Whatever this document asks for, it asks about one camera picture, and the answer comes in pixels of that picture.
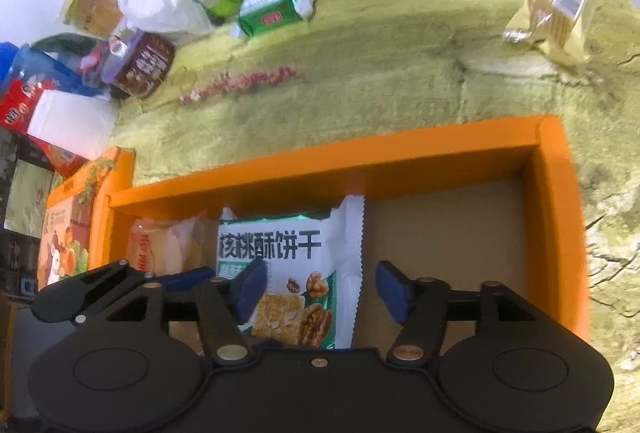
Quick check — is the yellow-green snack bag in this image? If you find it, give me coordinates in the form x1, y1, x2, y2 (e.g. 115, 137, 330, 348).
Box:
62, 0, 126, 39

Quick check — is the orange printed box lid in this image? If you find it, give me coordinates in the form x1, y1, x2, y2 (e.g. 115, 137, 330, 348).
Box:
37, 147, 136, 286

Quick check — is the blue water bottle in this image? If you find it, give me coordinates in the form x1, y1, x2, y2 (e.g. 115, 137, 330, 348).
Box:
0, 42, 103, 99

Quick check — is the red snack packet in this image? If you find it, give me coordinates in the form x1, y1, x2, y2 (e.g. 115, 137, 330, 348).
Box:
0, 78, 93, 179

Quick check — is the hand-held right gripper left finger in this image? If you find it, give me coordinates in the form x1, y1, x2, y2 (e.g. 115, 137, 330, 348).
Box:
95, 258, 268, 366

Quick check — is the orange cardboard box tray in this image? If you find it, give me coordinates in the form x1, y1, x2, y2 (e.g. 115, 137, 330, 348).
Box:
90, 114, 592, 350

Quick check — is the green biscuit packet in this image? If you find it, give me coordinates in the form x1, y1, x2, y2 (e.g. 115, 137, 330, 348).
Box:
230, 0, 326, 39
217, 194, 366, 350

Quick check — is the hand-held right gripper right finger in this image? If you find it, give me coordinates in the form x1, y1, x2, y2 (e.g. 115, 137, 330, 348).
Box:
377, 260, 546, 366

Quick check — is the green wood-grain desktop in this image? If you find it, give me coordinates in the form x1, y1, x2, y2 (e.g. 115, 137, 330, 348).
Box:
100, 0, 640, 433

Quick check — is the brown jar purple lid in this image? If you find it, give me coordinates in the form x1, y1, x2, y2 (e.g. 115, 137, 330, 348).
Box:
102, 27, 177, 100

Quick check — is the round pastry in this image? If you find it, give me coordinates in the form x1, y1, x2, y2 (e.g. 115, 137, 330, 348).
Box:
127, 212, 211, 276

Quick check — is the wood-grain side panel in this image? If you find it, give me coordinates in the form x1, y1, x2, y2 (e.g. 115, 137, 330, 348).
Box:
4, 160, 56, 234

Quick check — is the clear cracker packet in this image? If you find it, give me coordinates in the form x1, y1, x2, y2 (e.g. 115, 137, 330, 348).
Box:
502, 0, 611, 66

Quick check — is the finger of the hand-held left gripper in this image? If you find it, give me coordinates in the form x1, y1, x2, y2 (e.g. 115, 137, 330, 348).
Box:
31, 261, 216, 326

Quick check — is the white cup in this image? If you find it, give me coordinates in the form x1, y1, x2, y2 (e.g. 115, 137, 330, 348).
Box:
27, 90, 120, 161

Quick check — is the dark green bag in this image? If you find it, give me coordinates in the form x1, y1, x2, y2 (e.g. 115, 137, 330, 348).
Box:
30, 33, 108, 59

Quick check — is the pink labelled small bottle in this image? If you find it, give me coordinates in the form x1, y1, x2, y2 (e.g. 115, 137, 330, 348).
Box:
80, 46, 118, 79

